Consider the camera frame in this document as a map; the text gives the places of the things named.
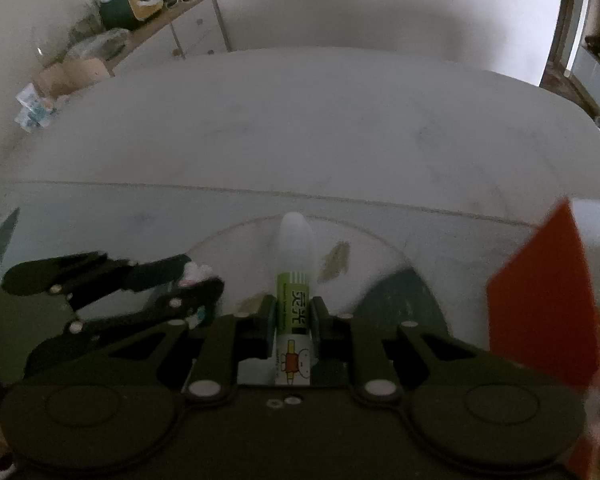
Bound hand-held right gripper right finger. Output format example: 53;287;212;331
312;296;571;406

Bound white green glue stick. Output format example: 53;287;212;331
274;211;315;387

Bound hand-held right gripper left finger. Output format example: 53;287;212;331
15;294;278;406

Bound blue white packets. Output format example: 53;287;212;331
14;84;57;133

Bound clear plastic bag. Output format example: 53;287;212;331
67;27;131;63

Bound dark green tissue box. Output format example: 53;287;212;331
99;0;165;33

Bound round fish-pattern placemat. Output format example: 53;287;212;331
185;214;449;386

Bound beige bag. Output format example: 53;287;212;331
32;57;112;100

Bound small white pink figurine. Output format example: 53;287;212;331
179;261;216;328

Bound red cardboard box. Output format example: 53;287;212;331
485;199;600;391

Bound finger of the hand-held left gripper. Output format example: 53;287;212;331
2;252;193;311
25;280;226;378

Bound teal patterned placemat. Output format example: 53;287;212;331
0;207;21;286

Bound white wooden-top sideboard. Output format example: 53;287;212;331
107;0;231;77

